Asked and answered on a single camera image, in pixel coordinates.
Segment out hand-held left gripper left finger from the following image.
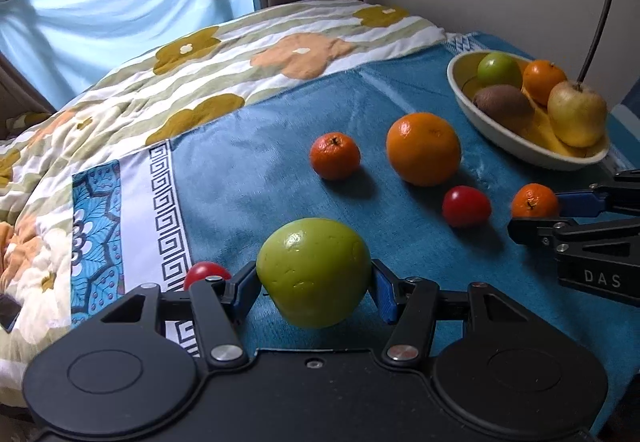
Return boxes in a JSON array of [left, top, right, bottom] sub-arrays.
[[97, 262, 262, 368]]

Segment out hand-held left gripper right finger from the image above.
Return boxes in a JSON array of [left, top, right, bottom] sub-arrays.
[[371, 259, 543, 364]]

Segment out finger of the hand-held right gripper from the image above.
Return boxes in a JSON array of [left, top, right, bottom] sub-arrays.
[[555, 169, 640, 220], [507, 216, 640, 249]]

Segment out small tangerine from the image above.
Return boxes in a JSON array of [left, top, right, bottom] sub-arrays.
[[510, 183, 560, 219], [310, 132, 362, 181]]

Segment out green apple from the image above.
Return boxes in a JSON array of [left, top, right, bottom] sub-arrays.
[[476, 52, 524, 91], [256, 217, 374, 329]]

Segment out cream bowl with yellow inside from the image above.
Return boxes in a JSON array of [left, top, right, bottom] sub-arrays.
[[446, 49, 611, 172]]

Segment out yellow apple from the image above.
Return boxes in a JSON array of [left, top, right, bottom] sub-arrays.
[[547, 80, 609, 149]]

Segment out orange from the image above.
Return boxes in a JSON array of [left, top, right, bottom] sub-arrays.
[[522, 59, 569, 107], [386, 112, 462, 187]]

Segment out brown kiwi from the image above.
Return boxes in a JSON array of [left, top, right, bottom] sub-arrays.
[[472, 84, 534, 121]]

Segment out red cherry tomato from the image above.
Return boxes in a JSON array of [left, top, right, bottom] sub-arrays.
[[442, 186, 492, 229], [183, 261, 233, 292]]

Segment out blue patterned mat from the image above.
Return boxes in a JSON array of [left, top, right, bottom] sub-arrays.
[[70, 32, 640, 405]]

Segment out floral striped blanket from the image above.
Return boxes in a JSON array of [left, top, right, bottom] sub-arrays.
[[0, 0, 447, 419]]

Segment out black smartphone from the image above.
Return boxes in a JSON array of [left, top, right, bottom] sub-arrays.
[[0, 293, 22, 334]]

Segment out light blue window cloth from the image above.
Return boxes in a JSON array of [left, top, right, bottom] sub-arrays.
[[0, 0, 262, 112]]

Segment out black cable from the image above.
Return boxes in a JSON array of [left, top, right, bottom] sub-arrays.
[[576, 0, 624, 91]]

